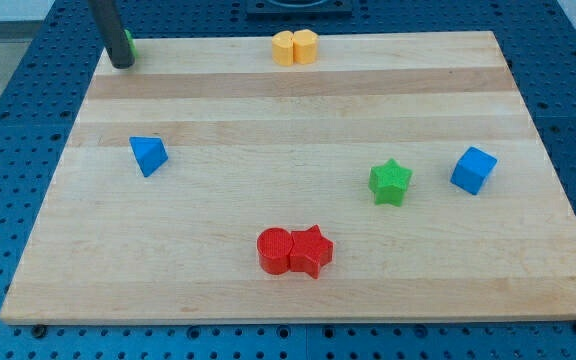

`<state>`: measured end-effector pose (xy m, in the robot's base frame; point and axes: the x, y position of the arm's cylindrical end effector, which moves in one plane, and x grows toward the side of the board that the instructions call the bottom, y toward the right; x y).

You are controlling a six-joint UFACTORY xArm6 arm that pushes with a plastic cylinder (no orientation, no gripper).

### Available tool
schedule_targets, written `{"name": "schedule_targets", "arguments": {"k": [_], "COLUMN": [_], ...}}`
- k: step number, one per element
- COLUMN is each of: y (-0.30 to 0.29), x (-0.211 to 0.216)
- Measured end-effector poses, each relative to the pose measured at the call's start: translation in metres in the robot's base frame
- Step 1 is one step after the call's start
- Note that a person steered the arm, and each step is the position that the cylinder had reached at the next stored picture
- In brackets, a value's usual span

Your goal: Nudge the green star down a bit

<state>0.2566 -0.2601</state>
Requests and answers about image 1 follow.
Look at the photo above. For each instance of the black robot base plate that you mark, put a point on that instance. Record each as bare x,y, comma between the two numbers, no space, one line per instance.
298,7

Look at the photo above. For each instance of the yellow half-round block right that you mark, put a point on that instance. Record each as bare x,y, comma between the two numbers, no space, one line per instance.
305,46

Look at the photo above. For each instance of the red cylinder block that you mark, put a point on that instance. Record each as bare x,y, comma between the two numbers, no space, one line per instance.
274,246

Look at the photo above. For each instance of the blue triangular prism block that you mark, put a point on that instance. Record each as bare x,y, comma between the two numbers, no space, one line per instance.
149,153

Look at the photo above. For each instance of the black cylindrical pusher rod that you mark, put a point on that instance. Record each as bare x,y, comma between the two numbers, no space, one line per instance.
106,16

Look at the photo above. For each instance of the red star block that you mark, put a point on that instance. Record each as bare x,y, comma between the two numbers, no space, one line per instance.
310,252

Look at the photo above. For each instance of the yellow half-round block left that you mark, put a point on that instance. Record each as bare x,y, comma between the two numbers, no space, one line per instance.
282,48

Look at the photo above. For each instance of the blue cube block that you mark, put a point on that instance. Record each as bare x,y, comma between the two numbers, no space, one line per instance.
472,170

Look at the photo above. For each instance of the green star block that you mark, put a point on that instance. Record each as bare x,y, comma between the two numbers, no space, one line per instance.
389,183

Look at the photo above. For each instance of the light wooden board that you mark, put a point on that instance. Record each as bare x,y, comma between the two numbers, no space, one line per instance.
254,145

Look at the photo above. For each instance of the yellow half-round block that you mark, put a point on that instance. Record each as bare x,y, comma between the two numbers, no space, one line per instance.
305,46
282,48

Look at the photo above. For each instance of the green block behind rod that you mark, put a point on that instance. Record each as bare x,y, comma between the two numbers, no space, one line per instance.
130,40

